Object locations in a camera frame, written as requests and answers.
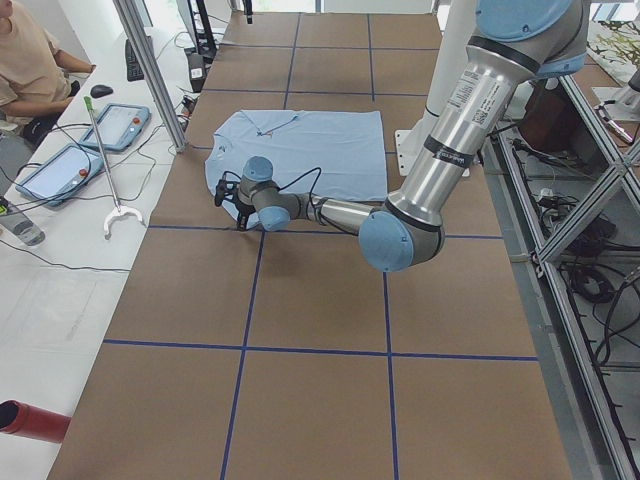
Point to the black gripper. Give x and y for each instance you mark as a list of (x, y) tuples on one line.
[(243, 206)]

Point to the light blue t-shirt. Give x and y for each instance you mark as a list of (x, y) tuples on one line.
[(339, 155)]

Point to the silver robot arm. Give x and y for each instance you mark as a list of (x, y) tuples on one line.
[(269, 168)]

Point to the grabber reacher stick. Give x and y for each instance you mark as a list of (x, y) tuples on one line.
[(119, 210)]

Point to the far teach pendant tablet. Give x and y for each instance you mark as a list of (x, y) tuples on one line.
[(120, 124)]

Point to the teach pendant tablet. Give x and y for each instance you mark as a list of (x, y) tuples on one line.
[(120, 124), (62, 176)]

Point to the black keyboard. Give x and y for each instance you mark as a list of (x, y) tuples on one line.
[(134, 70)]

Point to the black computer mouse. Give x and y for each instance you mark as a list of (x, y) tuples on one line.
[(100, 90)]

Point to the near teach pendant tablet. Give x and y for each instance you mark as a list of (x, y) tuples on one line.
[(62, 176)]

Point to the clear water bottle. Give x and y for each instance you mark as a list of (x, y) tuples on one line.
[(19, 224)]

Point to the seated person beige shirt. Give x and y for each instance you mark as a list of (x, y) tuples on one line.
[(35, 89)]

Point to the red cylinder bottle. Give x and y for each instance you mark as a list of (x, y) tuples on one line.
[(32, 422)]

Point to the aluminium frame post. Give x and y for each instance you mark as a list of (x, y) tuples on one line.
[(135, 32)]

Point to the aluminium frame rack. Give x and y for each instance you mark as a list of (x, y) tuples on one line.
[(564, 167)]

